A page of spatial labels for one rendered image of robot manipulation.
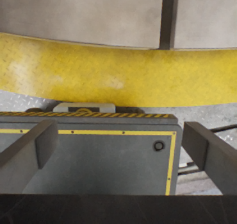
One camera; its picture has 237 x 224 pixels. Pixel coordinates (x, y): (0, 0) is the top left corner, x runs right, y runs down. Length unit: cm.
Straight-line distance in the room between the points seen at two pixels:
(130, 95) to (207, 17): 45
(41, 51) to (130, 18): 50
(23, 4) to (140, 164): 58
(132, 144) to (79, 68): 45
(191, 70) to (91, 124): 56
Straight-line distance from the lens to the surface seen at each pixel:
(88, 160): 58
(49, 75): 87
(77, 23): 52
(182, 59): 86
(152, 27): 51
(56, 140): 17
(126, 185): 63
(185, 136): 17
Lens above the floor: 81
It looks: 76 degrees down
